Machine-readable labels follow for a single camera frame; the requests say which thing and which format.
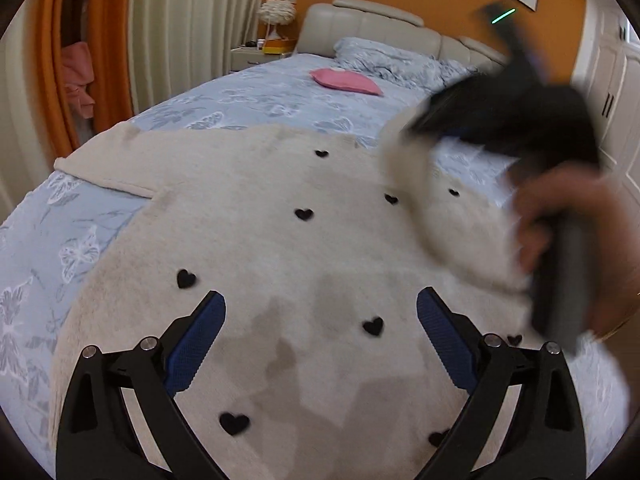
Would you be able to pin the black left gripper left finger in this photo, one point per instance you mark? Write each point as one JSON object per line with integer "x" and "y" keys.
{"x": 96, "y": 439}

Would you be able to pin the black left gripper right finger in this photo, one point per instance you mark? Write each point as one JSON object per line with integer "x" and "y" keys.
{"x": 545, "y": 438}

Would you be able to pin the beige sweater with black hearts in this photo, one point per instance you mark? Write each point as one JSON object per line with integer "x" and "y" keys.
{"x": 322, "y": 369}

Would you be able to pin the pink hanging clothes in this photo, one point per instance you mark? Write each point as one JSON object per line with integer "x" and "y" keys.
{"x": 77, "y": 71}

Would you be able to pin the right hand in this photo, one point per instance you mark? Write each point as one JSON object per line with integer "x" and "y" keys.
{"x": 585, "y": 192}

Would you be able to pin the white wardrobe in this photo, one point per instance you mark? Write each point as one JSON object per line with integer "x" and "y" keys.
{"x": 611, "y": 83}

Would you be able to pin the left floral pillow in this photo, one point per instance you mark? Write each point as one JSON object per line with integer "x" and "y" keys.
{"x": 402, "y": 67}

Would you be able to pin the pink folded garment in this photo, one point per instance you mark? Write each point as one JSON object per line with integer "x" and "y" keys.
{"x": 344, "y": 80}

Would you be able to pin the beige leather headboard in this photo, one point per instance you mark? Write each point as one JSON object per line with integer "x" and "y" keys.
{"x": 326, "y": 23}

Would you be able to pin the orange box on nightstand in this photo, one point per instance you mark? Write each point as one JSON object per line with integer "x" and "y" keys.
{"x": 279, "y": 46}

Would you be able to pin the white feather table lamp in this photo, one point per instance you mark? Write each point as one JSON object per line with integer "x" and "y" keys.
{"x": 275, "y": 13}

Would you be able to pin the left bedside table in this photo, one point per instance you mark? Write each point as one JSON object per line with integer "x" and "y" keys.
{"x": 242, "y": 58}

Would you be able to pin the cream curtain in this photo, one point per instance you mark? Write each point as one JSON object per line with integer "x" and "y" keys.
{"x": 176, "y": 45}

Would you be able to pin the orange curtain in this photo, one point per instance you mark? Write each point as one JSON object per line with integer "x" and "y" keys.
{"x": 103, "y": 25}

